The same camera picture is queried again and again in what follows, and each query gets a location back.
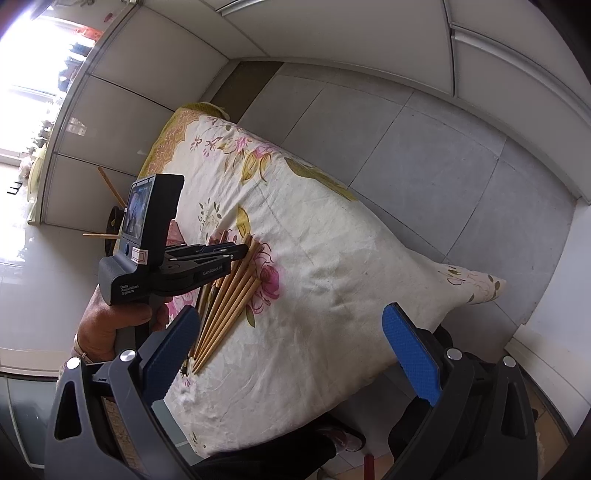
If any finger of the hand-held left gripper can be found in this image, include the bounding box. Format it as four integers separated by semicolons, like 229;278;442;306
163;243;228;264
185;246;249;267

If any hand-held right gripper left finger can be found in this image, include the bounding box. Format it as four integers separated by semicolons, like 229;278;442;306
44;305;200;480

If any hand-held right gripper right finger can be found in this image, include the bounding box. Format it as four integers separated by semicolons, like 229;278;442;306
382;303;541;480

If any pile of wooden chopsticks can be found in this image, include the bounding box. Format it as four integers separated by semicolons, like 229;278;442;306
182;230;265;377

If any person's left hand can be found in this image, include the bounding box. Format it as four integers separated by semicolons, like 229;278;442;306
76;292;170;363

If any floral printed blanket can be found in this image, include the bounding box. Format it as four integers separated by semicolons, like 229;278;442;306
134;102;507;457

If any white low kitchen cabinet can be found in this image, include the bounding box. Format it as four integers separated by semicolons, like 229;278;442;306
39;0;241;228

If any pink slipper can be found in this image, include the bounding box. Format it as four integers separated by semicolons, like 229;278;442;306
316;424;367;453

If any yellow cloth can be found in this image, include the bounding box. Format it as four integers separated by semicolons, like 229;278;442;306
25;145;49;225

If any person's black trouser leg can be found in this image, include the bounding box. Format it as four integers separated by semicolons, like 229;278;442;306
191;427;338;480

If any brown floor mat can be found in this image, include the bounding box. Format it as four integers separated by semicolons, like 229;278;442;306
210;60;283;125

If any window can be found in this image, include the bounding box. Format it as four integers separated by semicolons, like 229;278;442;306
0;14;100;162

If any gold bracelet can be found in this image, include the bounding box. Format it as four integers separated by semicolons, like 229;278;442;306
74;333;93;364

